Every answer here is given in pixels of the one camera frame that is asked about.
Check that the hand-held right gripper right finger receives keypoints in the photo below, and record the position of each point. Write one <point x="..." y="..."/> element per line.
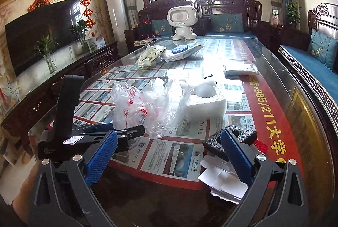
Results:
<point x="237" y="155"/>

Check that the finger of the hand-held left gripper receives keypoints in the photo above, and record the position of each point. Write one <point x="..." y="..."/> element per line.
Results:
<point x="132" y="132"/>
<point x="100" y="127"/>

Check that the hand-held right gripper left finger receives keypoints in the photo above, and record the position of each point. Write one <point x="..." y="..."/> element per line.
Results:
<point x="103" y="155"/>

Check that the black foam piece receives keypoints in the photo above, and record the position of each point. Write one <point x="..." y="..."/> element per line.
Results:
<point x="245" y="134"/>

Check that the clear plastic bag red print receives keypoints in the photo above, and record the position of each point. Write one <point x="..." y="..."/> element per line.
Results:
<point x="137" y="108"/>

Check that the red packet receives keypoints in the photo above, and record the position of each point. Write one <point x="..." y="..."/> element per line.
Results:
<point x="261" y="147"/>

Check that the white paper sheets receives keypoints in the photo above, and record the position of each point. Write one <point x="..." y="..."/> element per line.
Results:
<point x="221" y="182"/>

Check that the white foam block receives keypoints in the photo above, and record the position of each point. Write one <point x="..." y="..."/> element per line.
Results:
<point x="208" y="103"/>

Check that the dark wooden television cabinet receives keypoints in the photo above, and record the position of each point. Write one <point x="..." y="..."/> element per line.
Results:
<point x="52" y="89"/>

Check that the red printed table poster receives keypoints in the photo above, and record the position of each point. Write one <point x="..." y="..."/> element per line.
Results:
<point x="250" y="110"/>

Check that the bamboo plant glass vase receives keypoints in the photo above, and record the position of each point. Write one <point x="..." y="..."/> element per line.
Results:
<point x="80" y="31"/>
<point x="47" y="52"/>

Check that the small white boxes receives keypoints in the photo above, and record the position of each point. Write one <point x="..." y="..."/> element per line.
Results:
<point x="96" y="42"/>

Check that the black television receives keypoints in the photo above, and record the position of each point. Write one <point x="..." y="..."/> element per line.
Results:
<point x="39" y="34"/>

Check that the white printed plastic bag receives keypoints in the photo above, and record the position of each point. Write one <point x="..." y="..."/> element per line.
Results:
<point x="149" y="56"/>

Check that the flat white packet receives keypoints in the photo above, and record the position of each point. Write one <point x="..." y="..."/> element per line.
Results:
<point x="239" y="68"/>

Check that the white wipes packet blue lid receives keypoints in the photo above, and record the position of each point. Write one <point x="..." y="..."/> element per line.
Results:
<point x="182" y="51"/>

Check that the dark red bag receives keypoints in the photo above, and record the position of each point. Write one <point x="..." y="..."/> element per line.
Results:
<point x="144" y="30"/>

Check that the red diamond knot decoration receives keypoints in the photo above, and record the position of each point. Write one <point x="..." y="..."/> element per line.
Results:
<point x="39" y="4"/>

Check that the white standing air conditioner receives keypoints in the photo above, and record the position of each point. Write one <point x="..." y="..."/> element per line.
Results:
<point x="115" y="10"/>

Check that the teal embroidered armchair pillow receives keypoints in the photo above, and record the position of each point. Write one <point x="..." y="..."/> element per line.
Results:
<point x="161" y="27"/>
<point x="227" y="22"/>

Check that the blue sofa seat cushion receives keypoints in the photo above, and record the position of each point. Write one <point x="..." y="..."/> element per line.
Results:
<point x="303" y="56"/>

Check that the white toy robot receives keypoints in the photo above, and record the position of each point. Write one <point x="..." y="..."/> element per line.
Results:
<point x="182" y="21"/>

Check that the carved wooden armchair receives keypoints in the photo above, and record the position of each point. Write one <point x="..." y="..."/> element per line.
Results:
<point x="227" y="4"/>
<point x="155" y="9"/>

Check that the dark wooden side table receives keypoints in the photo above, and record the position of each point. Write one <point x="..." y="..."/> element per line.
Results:
<point x="287" y="37"/>

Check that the blue embroidered sofa pillow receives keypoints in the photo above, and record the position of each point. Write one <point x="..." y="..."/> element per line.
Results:
<point x="322" y="47"/>

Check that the small standing photo card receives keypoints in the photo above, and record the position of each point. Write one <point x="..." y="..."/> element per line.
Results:
<point x="275" y="15"/>

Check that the green potted plant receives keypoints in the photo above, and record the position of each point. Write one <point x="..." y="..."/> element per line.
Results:
<point x="294" y="12"/>

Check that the long carved wooden sofa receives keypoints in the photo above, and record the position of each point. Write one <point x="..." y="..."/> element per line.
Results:
<point x="323" y="18"/>

